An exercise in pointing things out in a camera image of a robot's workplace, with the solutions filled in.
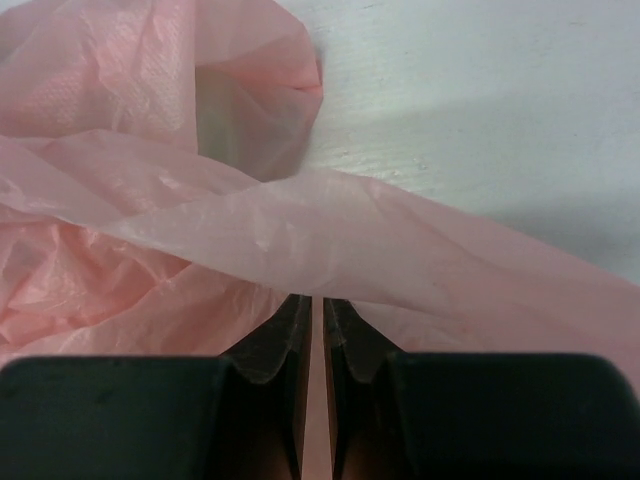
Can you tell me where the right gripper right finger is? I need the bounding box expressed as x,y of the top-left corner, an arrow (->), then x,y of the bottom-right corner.
323,299 -> 639,479

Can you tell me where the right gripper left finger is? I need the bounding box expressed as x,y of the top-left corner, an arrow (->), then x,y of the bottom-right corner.
1,295 -> 311,479

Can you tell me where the pink plastic bag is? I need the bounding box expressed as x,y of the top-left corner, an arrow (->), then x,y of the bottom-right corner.
1,1 -> 639,479

